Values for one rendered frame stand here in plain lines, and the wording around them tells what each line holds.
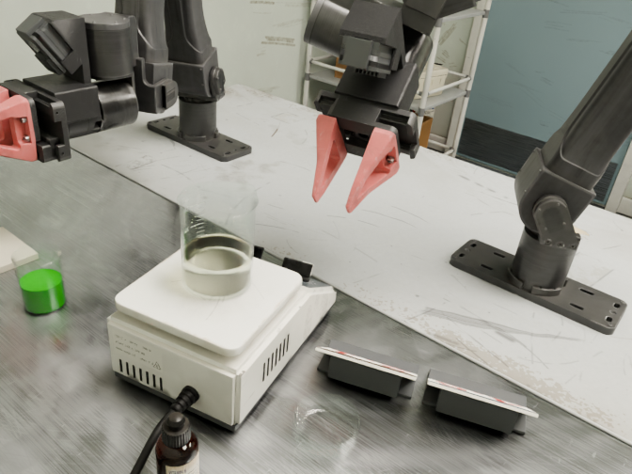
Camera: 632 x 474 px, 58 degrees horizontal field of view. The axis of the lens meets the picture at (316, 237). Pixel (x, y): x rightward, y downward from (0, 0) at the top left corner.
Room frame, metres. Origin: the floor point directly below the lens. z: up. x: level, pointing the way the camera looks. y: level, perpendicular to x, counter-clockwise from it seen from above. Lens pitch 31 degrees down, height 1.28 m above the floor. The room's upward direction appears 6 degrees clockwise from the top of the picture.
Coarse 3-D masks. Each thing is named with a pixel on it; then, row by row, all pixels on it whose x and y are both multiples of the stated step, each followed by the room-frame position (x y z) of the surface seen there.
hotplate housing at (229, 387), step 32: (320, 288) 0.46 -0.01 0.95; (128, 320) 0.36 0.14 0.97; (288, 320) 0.39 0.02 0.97; (320, 320) 0.46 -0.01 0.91; (128, 352) 0.35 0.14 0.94; (160, 352) 0.34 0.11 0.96; (192, 352) 0.33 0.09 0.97; (256, 352) 0.34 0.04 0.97; (288, 352) 0.39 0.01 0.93; (160, 384) 0.34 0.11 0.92; (192, 384) 0.33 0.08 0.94; (224, 384) 0.32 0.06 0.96; (256, 384) 0.34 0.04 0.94; (224, 416) 0.32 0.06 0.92
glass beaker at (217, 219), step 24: (192, 192) 0.42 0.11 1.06; (216, 192) 0.43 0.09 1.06; (240, 192) 0.43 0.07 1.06; (192, 216) 0.38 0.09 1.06; (216, 216) 0.43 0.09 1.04; (240, 216) 0.38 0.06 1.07; (192, 240) 0.38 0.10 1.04; (216, 240) 0.37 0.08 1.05; (240, 240) 0.38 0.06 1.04; (192, 264) 0.38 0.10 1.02; (216, 264) 0.37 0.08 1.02; (240, 264) 0.38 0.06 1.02; (192, 288) 0.38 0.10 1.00; (216, 288) 0.37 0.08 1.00; (240, 288) 0.38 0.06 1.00
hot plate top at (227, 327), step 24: (168, 264) 0.42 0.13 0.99; (264, 264) 0.44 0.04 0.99; (144, 288) 0.38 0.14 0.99; (168, 288) 0.39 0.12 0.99; (264, 288) 0.40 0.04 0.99; (288, 288) 0.40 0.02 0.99; (144, 312) 0.35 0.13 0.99; (168, 312) 0.35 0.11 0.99; (192, 312) 0.36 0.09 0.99; (216, 312) 0.36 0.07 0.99; (240, 312) 0.36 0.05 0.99; (264, 312) 0.37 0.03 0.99; (192, 336) 0.33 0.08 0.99; (216, 336) 0.33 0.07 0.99; (240, 336) 0.34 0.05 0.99
